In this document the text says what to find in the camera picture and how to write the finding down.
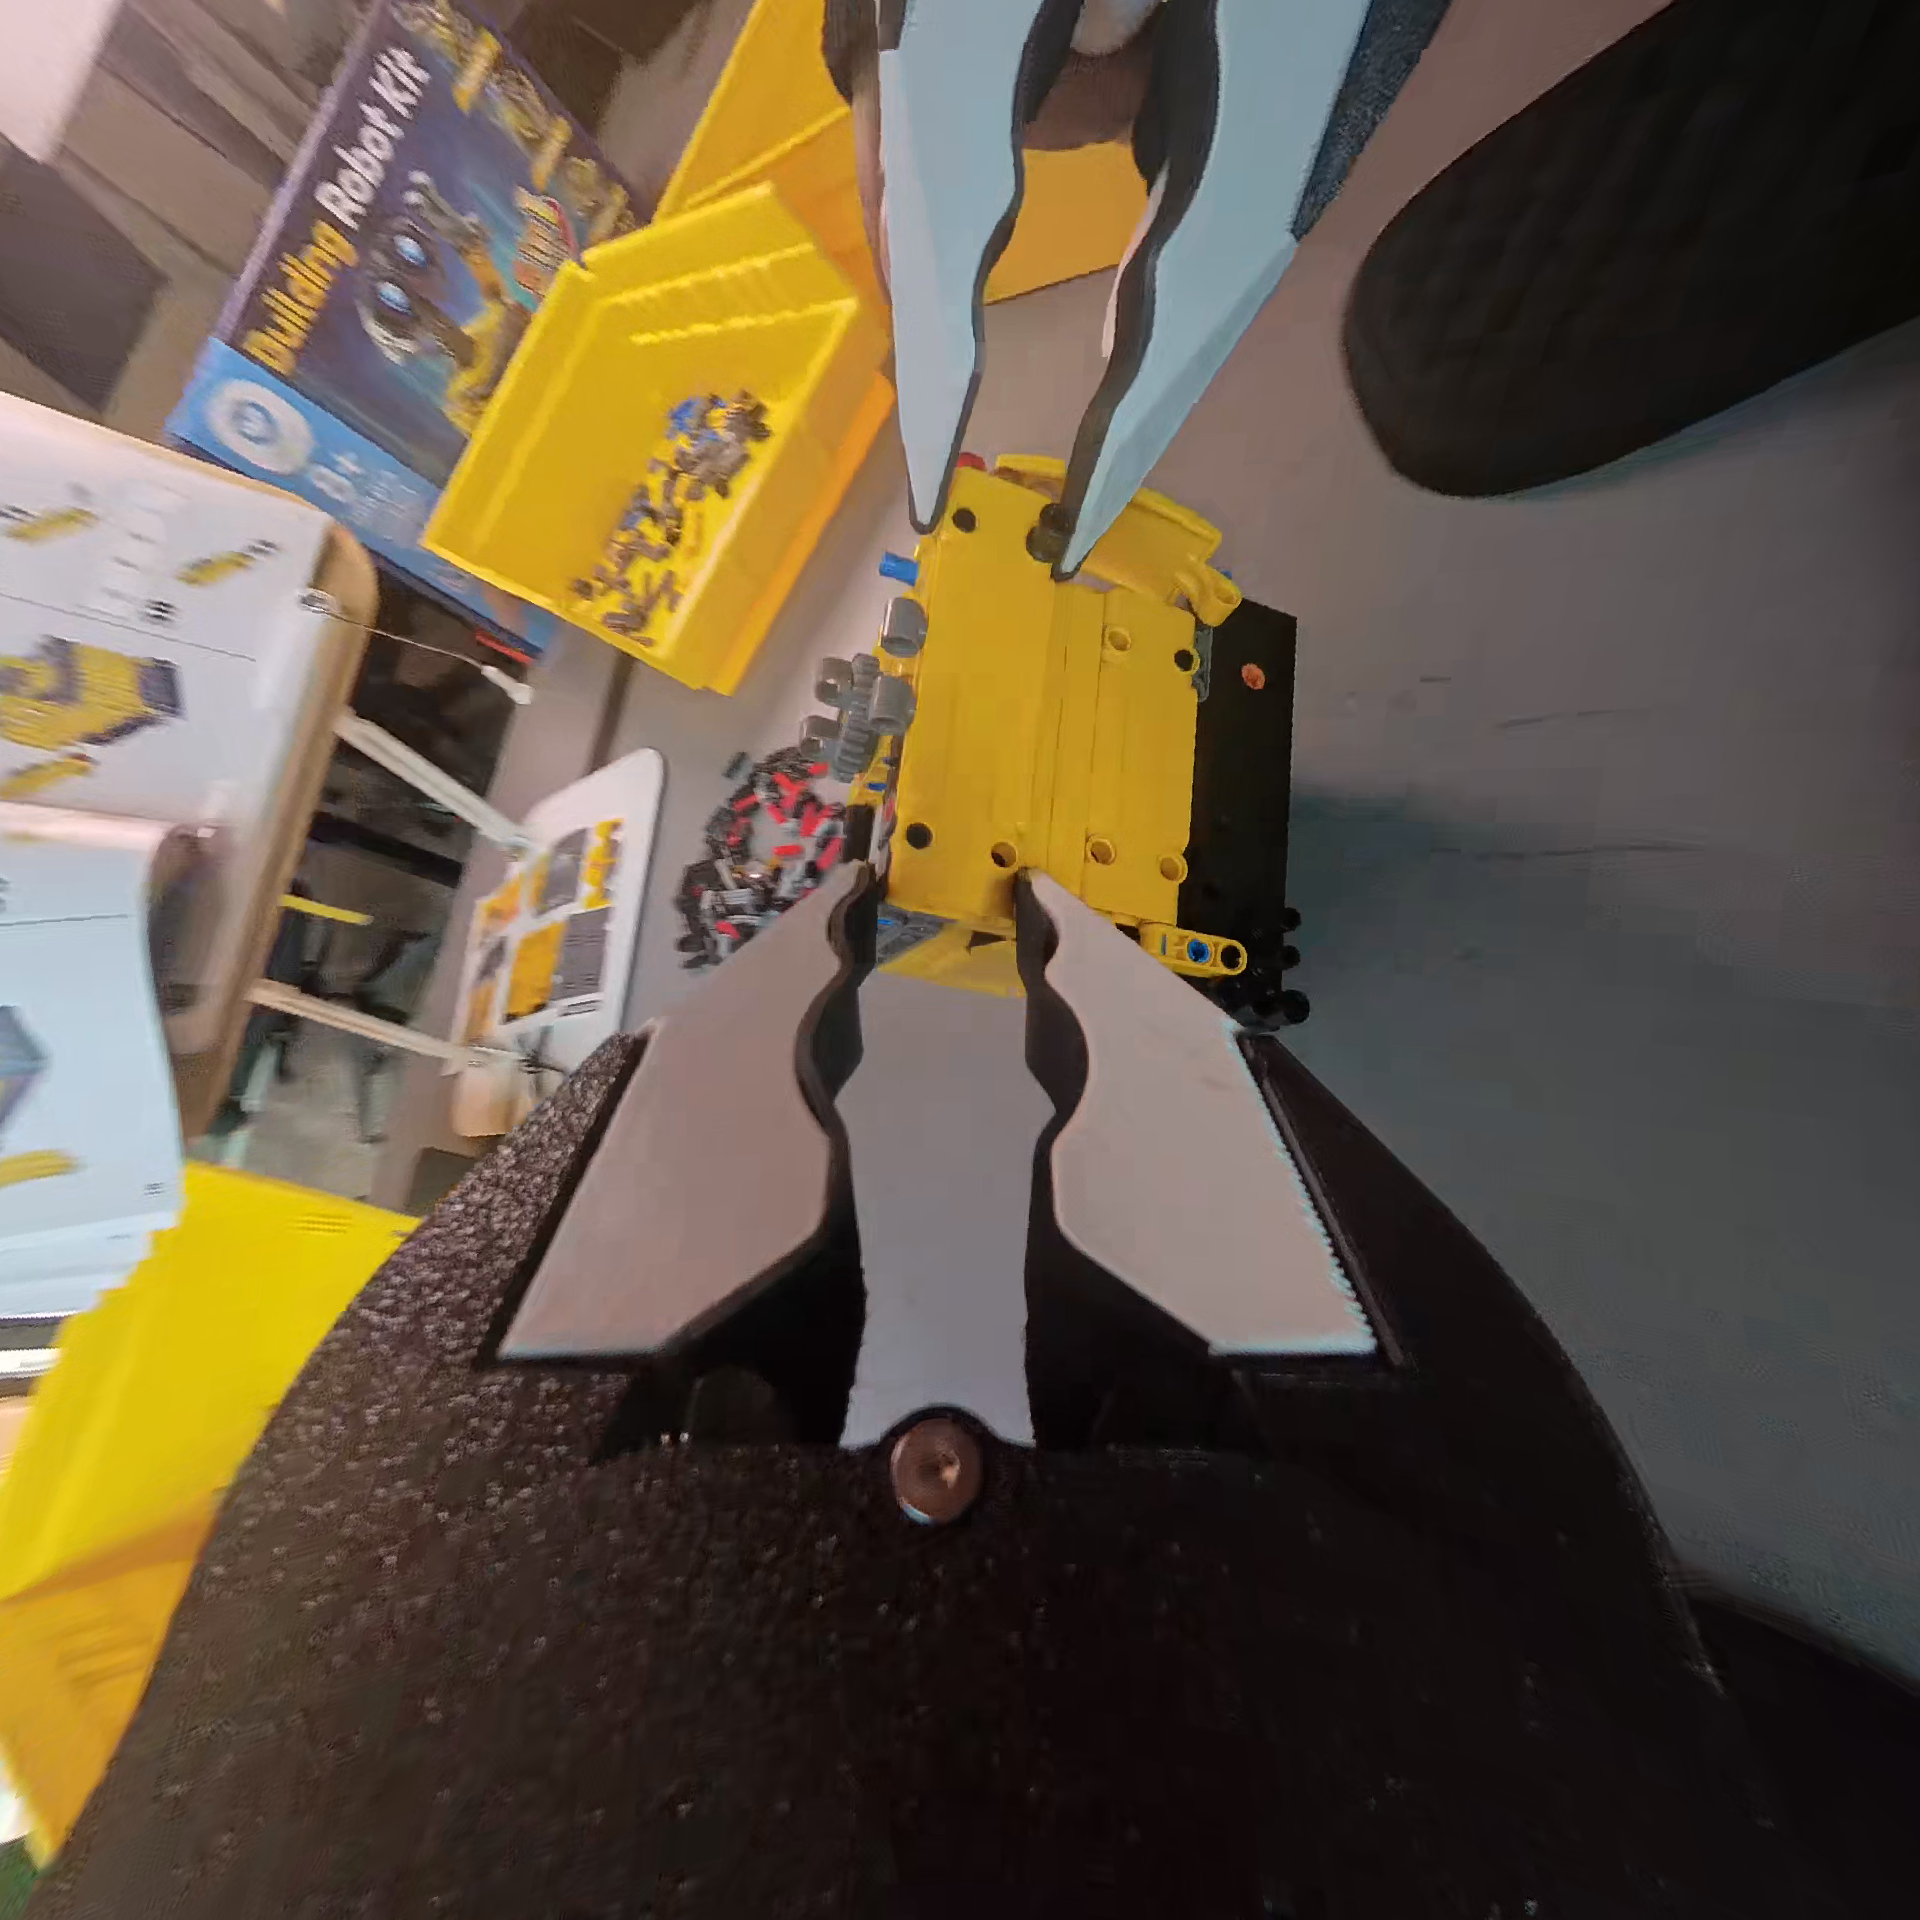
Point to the person's right hand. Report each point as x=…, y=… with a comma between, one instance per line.
x=1096, y=99

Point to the blue lego set box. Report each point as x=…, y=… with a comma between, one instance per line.
x=375, y=226

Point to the yellow parts bin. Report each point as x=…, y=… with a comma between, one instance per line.
x=781, y=90
x=150, y=1426
x=539, y=494

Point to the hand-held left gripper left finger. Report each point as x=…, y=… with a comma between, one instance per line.
x=675, y=1185

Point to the lego sticker sheet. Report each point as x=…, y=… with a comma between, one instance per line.
x=547, y=931

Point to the pile of red black lego pins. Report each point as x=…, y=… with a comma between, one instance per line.
x=751, y=855

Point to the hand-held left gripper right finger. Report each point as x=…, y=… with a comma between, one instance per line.
x=1200, y=1185

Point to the yellow lego model black base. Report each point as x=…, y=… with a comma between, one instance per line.
x=1110, y=721

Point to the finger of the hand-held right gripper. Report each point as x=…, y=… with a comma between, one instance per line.
x=1230, y=226
x=945, y=195

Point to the lego instruction booklet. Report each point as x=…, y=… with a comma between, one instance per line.
x=90, y=629

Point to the heap of dark grey lego parts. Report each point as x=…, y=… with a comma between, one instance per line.
x=675, y=511

